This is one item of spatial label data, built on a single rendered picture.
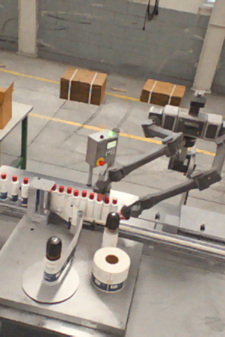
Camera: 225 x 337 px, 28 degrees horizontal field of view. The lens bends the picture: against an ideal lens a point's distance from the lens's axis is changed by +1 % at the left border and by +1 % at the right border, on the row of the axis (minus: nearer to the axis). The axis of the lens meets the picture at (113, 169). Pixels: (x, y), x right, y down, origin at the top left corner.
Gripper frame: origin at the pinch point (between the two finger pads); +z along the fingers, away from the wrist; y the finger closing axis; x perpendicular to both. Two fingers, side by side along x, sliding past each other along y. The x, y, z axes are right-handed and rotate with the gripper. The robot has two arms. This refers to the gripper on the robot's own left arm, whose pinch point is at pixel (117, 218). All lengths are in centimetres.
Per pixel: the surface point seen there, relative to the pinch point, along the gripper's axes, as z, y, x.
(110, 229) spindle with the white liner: -10.3, 31.1, -10.1
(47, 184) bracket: 14, 7, -49
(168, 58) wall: 23, -540, 37
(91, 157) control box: -16.6, -2.5, -42.7
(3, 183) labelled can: 44, -2, -65
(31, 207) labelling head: 31, 12, -44
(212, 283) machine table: -32, 26, 57
